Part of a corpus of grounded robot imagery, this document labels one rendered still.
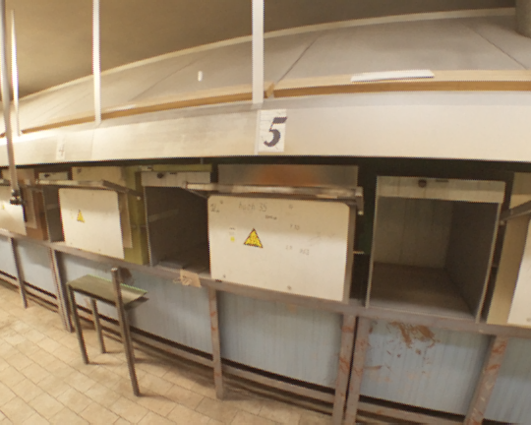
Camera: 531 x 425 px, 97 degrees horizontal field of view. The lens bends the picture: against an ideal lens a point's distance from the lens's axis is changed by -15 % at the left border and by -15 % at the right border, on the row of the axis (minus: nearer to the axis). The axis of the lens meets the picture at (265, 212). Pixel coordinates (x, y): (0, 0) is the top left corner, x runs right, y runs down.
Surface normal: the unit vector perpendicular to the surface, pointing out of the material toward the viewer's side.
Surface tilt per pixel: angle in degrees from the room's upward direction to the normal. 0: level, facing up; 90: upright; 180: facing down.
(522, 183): 90
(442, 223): 90
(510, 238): 90
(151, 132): 80
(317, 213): 90
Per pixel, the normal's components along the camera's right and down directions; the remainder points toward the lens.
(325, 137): -0.37, 0.00
